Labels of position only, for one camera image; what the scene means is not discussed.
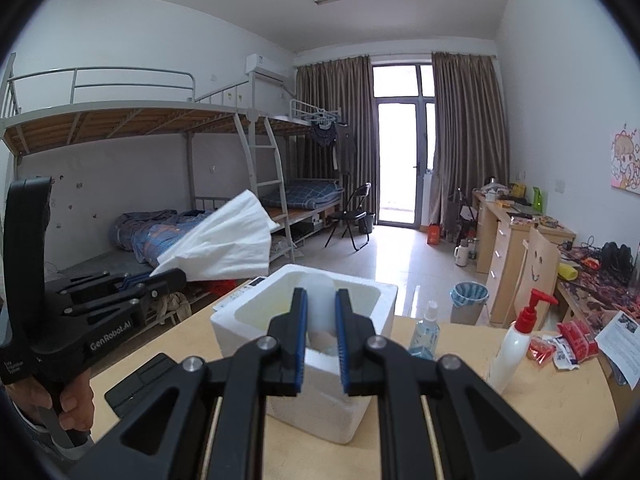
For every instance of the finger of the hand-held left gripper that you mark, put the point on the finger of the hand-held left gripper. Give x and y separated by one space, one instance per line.
90 282
160 282

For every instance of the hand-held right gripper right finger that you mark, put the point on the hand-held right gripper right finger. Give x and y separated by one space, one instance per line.
341 345

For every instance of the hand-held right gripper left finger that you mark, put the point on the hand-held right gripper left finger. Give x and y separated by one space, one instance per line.
301 340

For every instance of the white foam box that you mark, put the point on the white foam box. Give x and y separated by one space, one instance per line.
320 415

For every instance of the person's left hand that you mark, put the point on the person's left hand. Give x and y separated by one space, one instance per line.
75 405

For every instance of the blue plaid quilt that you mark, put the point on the blue plaid quilt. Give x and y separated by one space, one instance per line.
150 235

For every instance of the red bag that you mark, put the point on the red bag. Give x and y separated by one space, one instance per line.
220 287

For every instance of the white remote control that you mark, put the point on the white remote control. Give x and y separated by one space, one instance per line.
240 292

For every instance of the blue spray bottle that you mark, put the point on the blue spray bottle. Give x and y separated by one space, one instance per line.
424 335

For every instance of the black phone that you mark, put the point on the black phone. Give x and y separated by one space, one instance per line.
135 385

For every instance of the black folding chair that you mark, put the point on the black folding chair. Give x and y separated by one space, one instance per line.
347 217

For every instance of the trash bin with blue bag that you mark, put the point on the trash bin with blue bag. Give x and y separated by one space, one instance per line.
467 305

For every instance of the orange bag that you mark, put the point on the orange bag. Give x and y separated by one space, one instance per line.
434 235

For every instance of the blue plaid mattress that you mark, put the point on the blue plaid mattress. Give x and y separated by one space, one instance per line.
305 192

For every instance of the white thermos jug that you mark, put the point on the white thermos jug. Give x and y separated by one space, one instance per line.
461 256

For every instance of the metal bunk bed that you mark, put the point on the metal bunk bed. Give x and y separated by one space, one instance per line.
125 117

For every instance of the white pump bottle red cap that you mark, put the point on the white pump bottle red cap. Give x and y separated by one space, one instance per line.
510 355

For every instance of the white bunk bed ladder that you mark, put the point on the white bunk bed ladder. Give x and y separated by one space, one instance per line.
265 147

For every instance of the wooden desk with drawers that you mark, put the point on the wooden desk with drawers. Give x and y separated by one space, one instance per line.
505 250

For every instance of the glass balcony door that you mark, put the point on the glass balcony door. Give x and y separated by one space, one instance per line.
400 160

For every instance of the small red snack packet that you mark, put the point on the small red snack packet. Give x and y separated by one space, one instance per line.
540 350

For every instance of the hanging dark clothes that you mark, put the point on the hanging dark clothes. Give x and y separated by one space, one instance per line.
322 135

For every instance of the wooden chair with smiley face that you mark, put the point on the wooden chair with smiley face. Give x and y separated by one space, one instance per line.
542 260

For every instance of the white blue snack packet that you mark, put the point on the white blue snack packet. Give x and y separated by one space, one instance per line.
565 357

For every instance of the large red snack packet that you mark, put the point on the large red snack packet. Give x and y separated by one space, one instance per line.
575 342

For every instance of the yellow box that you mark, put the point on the yellow box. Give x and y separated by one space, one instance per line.
517 190

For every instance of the brown curtain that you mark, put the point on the brown curtain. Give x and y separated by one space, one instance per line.
350 110
470 135

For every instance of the white air conditioner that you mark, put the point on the white air conditioner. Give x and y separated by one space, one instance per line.
265 65

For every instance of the desk with patterned cloth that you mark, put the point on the desk with patterned cloth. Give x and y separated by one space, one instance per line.
600 290

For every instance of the printed paper sheet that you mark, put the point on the printed paper sheet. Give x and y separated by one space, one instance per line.
620 340

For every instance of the white wall switch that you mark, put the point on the white wall switch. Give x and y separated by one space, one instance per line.
560 185

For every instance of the pink cartoon wall picture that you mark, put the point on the pink cartoon wall picture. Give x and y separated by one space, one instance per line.
625 160

